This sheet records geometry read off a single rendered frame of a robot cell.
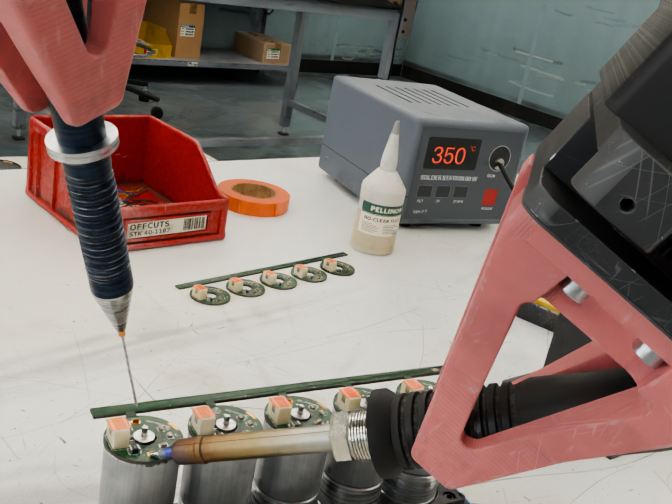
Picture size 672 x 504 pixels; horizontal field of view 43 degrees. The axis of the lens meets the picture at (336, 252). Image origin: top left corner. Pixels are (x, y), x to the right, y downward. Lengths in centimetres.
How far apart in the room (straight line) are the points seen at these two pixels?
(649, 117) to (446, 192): 54
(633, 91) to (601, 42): 541
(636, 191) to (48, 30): 11
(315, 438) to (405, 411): 3
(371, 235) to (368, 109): 15
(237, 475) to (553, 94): 551
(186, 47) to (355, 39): 168
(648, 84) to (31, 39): 12
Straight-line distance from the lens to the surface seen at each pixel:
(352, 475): 32
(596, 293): 18
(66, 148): 20
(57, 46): 17
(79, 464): 37
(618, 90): 18
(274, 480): 31
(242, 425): 29
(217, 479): 29
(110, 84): 19
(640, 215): 16
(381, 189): 62
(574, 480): 43
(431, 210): 71
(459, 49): 626
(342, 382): 33
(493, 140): 72
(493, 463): 22
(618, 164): 16
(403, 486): 34
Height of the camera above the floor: 97
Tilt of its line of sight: 21 degrees down
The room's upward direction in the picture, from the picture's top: 11 degrees clockwise
